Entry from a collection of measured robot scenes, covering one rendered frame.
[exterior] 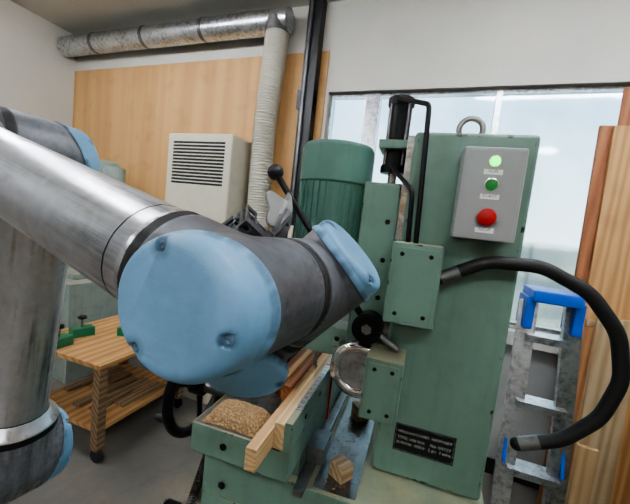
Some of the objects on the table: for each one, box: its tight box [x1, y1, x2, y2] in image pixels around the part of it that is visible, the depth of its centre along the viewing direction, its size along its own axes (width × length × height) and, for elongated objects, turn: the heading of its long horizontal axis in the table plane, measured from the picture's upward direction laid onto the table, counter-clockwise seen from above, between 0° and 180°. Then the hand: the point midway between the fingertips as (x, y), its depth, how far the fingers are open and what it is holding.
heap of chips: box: [201, 399, 272, 438], centre depth 70 cm, size 8×12×3 cm
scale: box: [296, 359, 331, 411], centre depth 89 cm, size 50×1×1 cm
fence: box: [283, 369, 331, 453], centre depth 89 cm, size 60×2×6 cm
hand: (261, 217), depth 66 cm, fingers open, 14 cm apart
